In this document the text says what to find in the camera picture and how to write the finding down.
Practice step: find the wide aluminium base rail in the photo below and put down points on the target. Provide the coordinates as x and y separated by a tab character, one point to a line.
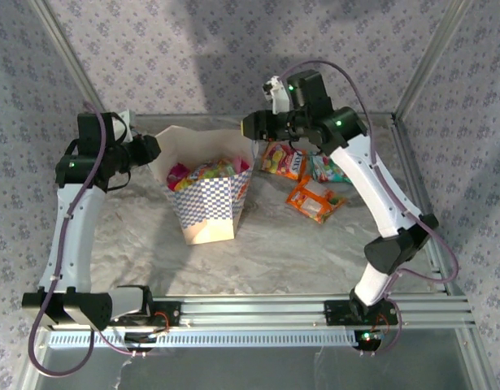
253	313

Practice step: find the aluminium frame post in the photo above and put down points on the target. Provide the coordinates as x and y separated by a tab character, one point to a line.
70	61
428	53

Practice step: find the magenta purple snack bag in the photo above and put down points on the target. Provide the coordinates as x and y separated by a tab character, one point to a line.
176	174

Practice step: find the fruit ball candy bag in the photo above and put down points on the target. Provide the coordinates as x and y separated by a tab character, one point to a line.
213	170

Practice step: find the blue checkered paper bag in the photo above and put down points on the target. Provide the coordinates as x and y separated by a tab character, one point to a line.
209	203

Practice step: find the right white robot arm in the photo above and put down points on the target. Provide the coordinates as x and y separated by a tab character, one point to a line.
371	183

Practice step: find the aluminium table side rail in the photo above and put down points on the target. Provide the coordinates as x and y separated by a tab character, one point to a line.
416	195

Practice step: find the red yellow Fox's candy bag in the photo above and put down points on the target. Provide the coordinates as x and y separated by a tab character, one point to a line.
284	160

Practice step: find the green Fox's candy bag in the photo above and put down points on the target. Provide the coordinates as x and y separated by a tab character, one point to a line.
329	170

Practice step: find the aluminium table end rail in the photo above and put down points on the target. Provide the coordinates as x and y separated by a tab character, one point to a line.
192	117

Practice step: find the round black controller board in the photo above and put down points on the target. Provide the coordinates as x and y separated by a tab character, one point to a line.
140	343
367	341

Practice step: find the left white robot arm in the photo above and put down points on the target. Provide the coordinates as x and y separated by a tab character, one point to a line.
75	231

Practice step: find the aluminium frame leg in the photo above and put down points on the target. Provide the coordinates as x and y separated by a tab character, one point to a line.
28	369
475	361

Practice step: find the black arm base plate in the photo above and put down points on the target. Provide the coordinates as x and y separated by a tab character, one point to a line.
339	313
168	313

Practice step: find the orange candy bag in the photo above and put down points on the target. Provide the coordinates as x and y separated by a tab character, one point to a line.
314	199

